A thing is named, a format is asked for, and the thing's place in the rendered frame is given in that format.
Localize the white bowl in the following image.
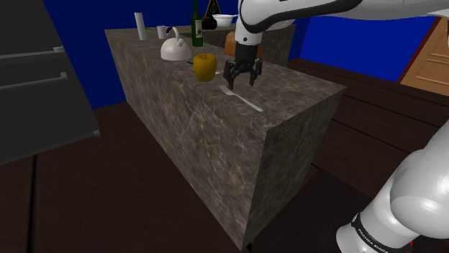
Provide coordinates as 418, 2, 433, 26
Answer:
212, 14, 239, 28

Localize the white mug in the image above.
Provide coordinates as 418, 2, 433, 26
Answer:
156, 24, 173, 40

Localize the yellow apple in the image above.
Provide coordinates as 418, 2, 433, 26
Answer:
192, 52, 217, 83

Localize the dark grey refrigerator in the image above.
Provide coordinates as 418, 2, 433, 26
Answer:
0, 0, 102, 166

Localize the black round object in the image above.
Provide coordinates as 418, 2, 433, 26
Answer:
201, 15, 218, 31

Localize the white kettle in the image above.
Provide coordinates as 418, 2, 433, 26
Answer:
160, 26, 193, 63

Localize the silver fork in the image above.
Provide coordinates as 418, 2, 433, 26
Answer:
219, 84, 264, 113

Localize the wooden door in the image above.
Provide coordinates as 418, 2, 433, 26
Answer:
399, 17, 449, 98

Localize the brown bread loaf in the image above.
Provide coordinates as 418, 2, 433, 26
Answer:
224, 31, 263, 59

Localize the green wine bottle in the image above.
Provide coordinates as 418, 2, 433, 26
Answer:
190, 0, 204, 48

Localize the white paper towel roll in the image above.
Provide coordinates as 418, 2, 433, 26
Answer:
134, 11, 148, 42

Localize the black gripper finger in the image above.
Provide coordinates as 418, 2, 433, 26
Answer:
223, 60, 241, 91
247, 57, 263, 88

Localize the black triangular object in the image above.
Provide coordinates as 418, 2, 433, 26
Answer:
204, 0, 222, 19

